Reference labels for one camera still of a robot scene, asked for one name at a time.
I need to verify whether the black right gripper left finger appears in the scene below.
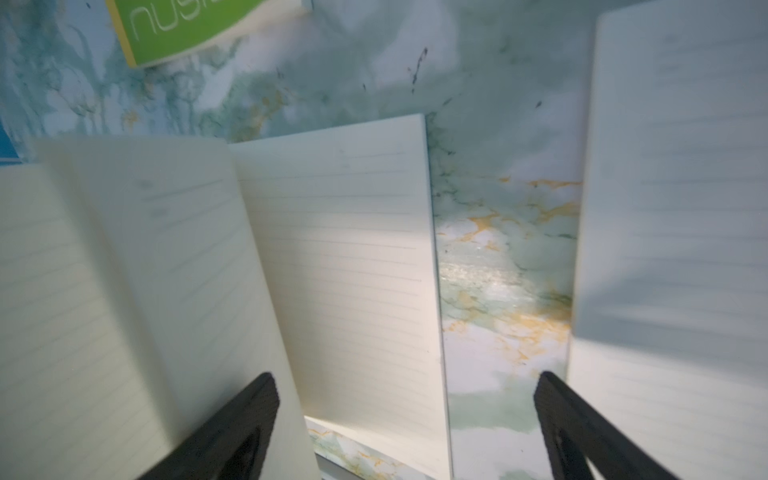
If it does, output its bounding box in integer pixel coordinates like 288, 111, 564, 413
141, 372, 280, 480

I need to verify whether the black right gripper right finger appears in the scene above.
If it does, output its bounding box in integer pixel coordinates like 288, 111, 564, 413
533, 371, 675, 479

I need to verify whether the purple cover notebook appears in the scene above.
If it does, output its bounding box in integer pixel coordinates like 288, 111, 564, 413
1, 114, 453, 479

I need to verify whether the green cover notebook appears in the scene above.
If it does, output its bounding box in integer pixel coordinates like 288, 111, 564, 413
106, 0, 314, 68

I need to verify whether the open notebook front right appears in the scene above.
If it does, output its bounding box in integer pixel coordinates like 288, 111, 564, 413
567, 1, 767, 479

